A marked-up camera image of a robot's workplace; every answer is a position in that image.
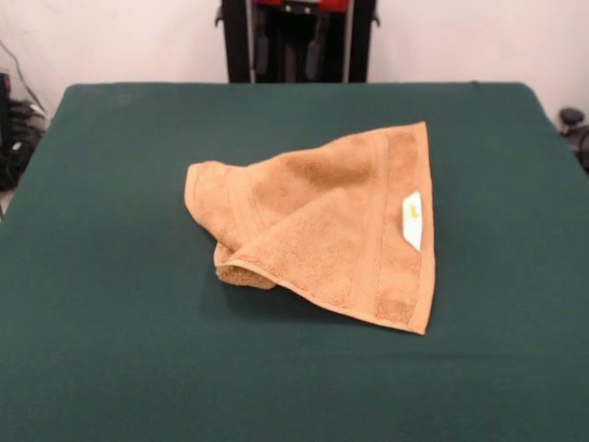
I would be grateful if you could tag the tan terry towel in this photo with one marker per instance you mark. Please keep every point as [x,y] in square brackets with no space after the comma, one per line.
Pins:
[331,221]

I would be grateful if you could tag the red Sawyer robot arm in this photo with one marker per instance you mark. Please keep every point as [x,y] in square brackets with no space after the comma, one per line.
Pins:
[331,5]

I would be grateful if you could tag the dark green table cloth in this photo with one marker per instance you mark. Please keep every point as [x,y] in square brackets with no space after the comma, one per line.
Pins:
[115,276]

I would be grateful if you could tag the office chair base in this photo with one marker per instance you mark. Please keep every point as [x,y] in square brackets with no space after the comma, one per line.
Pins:
[23,138]
[573,117]

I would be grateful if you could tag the black computer box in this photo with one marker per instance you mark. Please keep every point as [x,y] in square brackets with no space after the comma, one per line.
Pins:
[3,106]

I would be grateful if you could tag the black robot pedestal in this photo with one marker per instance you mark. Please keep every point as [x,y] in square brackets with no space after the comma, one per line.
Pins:
[237,46]

